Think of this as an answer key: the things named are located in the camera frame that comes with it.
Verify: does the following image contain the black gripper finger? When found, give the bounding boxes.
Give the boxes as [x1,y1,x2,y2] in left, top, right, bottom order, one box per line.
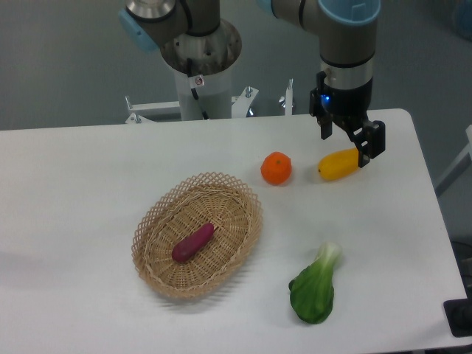
[346,117,386,168]
[317,114,333,139]

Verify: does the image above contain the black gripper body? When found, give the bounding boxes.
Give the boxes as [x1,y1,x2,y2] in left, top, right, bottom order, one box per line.
[309,71,373,126]

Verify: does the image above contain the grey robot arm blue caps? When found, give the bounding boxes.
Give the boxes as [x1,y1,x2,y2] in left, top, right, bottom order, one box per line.
[119,1,386,166]

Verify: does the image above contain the oval woven wicker basket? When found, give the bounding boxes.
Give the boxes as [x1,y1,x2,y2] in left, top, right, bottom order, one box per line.
[131,173,263,299]

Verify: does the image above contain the purple sweet potato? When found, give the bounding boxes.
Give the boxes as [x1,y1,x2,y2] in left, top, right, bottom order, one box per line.
[172,223,215,263]

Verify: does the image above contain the yellow mango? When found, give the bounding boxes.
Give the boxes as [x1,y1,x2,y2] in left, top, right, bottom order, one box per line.
[318,147,359,181]

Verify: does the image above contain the orange tangerine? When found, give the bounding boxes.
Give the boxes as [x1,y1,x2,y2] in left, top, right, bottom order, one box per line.
[260,151,292,185]

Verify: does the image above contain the green bok choy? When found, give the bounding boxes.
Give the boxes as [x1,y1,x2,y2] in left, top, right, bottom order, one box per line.
[288,242,342,325]

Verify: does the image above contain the white frame at right edge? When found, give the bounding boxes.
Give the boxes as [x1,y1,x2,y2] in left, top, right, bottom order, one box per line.
[434,125,471,198]

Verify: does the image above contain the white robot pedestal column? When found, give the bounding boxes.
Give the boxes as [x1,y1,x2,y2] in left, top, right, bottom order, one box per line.
[173,69,232,121]

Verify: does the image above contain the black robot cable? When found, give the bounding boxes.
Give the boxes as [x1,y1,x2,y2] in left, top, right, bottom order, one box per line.
[186,58,210,121]

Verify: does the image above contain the white metal mounting frame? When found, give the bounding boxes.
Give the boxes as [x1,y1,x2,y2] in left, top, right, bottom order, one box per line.
[124,78,296,124]

